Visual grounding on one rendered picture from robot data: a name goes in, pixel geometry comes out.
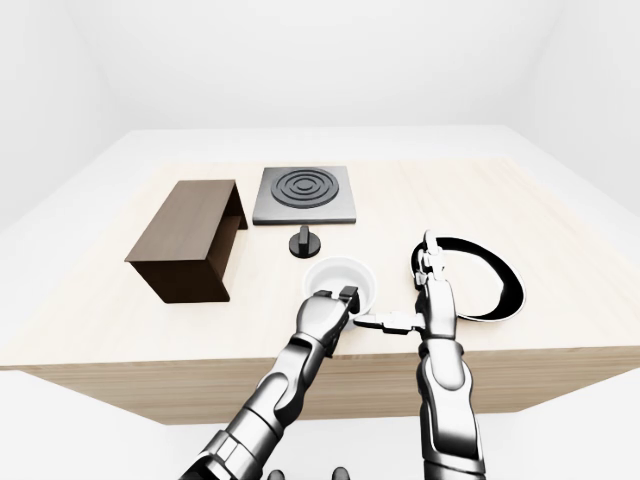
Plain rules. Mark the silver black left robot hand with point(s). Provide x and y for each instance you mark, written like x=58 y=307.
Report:
x=320 y=315

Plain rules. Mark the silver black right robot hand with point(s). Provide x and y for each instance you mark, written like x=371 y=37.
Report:
x=437 y=305

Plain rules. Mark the white bowl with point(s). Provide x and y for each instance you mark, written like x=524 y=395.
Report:
x=332 y=275

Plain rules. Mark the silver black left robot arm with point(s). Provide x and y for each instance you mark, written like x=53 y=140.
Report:
x=280 y=390

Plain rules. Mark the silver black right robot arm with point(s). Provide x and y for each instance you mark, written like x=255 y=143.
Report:
x=450 y=400

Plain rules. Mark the dark brown wooden cabinet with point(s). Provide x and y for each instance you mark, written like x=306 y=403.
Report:
x=172 y=227

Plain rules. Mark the round black knob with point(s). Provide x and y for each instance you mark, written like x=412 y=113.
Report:
x=305 y=245

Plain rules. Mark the black and white plate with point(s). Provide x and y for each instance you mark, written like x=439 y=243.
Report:
x=507 y=287

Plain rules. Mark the flat dark stove plate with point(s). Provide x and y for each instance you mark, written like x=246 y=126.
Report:
x=304 y=195

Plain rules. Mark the small dark rounded shape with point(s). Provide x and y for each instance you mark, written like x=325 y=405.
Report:
x=276 y=475
x=341 y=474

